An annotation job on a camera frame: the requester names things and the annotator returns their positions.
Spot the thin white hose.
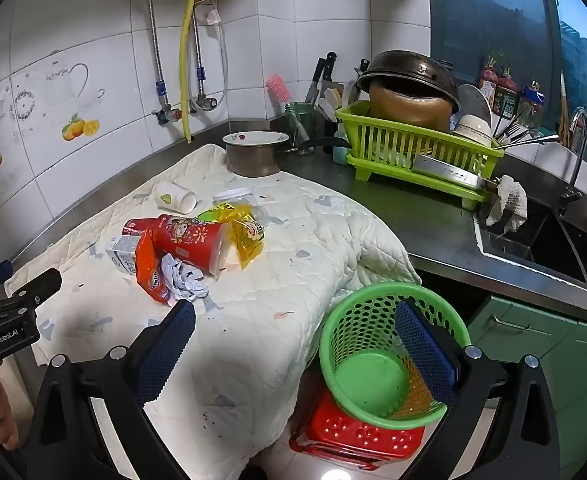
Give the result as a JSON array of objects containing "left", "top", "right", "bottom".
[{"left": 212, "top": 7, "right": 230, "bottom": 107}]

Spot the pink brush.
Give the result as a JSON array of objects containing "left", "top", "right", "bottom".
[{"left": 266, "top": 74, "right": 292, "bottom": 106}]

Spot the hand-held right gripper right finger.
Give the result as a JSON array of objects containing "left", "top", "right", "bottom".
[{"left": 393, "top": 300, "right": 560, "bottom": 480}]

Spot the red plastic stool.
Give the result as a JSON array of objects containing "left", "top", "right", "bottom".
[{"left": 289, "top": 390, "right": 425, "bottom": 471}]

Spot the metal saucepan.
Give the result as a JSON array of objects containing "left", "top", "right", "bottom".
[{"left": 222, "top": 132, "right": 352, "bottom": 179}]

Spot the black wok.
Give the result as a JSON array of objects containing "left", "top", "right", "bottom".
[{"left": 357, "top": 50, "right": 462, "bottom": 116}]

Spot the blue label sauce bottle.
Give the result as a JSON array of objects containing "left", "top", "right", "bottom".
[{"left": 521, "top": 80, "right": 545, "bottom": 128}]

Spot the white paper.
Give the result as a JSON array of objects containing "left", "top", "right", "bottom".
[{"left": 160, "top": 254, "right": 210, "bottom": 301}]

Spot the person's left hand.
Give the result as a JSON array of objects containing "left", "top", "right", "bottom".
[{"left": 0, "top": 367, "right": 22, "bottom": 452}]

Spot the blue pipe valve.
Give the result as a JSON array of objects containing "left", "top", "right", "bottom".
[{"left": 155, "top": 80, "right": 182, "bottom": 127}]

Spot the green mesh basket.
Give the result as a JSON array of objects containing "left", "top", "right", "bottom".
[{"left": 319, "top": 282, "right": 472, "bottom": 430}]

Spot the plain white bowl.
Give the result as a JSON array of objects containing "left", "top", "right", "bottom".
[{"left": 452, "top": 114, "right": 495, "bottom": 147}]

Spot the green plastic dish rack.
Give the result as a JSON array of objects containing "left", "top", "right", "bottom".
[{"left": 334, "top": 100, "right": 505, "bottom": 211}]

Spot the red capped sauce jar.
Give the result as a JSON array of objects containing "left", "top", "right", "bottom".
[{"left": 478, "top": 54, "right": 500, "bottom": 97}]

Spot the green glass jar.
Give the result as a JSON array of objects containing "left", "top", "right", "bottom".
[{"left": 284, "top": 101, "right": 317, "bottom": 149}]

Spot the grey plate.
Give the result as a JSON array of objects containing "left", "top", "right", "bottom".
[{"left": 457, "top": 84, "right": 492, "bottom": 126}]

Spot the red printed paper cup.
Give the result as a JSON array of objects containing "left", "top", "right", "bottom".
[{"left": 146, "top": 213, "right": 239, "bottom": 277}]

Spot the orange snack wrapper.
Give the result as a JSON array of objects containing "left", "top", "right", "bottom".
[{"left": 134, "top": 227, "right": 179, "bottom": 305}]

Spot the white drink carton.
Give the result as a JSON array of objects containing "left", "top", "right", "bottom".
[{"left": 104, "top": 235, "right": 139, "bottom": 275}]

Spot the yellow gas hose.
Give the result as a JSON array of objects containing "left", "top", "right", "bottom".
[{"left": 179, "top": 0, "right": 200, "bottom": 144}]

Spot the white quilted mat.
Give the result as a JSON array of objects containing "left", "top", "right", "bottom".
[{"left": 4, "top": 143, "right": 423, "bottom": 461}]

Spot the chrome faucet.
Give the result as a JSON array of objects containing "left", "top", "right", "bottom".
[{"left": 555, "top": 106, "right": 587, "bottom": 211}]

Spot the clear round plastic lid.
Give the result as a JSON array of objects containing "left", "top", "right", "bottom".
[{"left": 212, "top": 186, "right": 255, "bottom": 205}]

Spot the window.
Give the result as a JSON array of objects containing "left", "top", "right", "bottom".
[{"left": 427, "top": 0, "right": 587, "bottom": 161}]

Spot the steel sink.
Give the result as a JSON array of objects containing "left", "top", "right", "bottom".
[{"left": 475, "top": 195, "right": 587, "bottom": 288}]

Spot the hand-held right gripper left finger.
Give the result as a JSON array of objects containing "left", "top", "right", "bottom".
[{"left": 26, "top": 300, "right": 197, "bottom": 480}]

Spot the white dishcloth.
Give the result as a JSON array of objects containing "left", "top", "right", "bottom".
[{"left": 483, "top": 175, "right": 529, "bottom": 234}]

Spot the brown cooking pot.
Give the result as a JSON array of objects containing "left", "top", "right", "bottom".
[{"left": 368, "top": 80, "right": 455, "bottom": 134}]

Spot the white printed bowl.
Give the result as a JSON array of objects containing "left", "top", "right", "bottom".
[{"left": 222, "top": 131, "right": 290, "bottom": 147}]

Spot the white spatula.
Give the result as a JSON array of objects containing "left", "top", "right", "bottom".
[{"left": 323, "top": 88, "right": 343, "bottom": 117}]

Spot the steel cleaver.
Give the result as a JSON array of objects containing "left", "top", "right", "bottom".
[{"left": 412, "top": 154, "right": 500, "bottom": 192}]

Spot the green cabinet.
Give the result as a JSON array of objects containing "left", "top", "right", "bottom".
[{"left": 466, "top": 294, "right": 587, "bottom": 467}]

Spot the metal water pipe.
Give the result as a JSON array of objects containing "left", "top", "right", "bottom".
[{"left": 190, "top": 0, "right": 218, "bottom": 111}]

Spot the small white plastic cup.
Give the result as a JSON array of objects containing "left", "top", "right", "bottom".
[{"left": 154, "top": 181, "right": 198, "bottom": 213}]

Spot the yellow plastic bag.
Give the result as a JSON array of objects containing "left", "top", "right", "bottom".
[{"left": 216, "top": 202, "right": 267, "bottom": 271}]

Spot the braided metal hose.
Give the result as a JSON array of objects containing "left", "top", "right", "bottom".
[{"left": 132, "top": 0, "right": 170, "bottom": 111}]

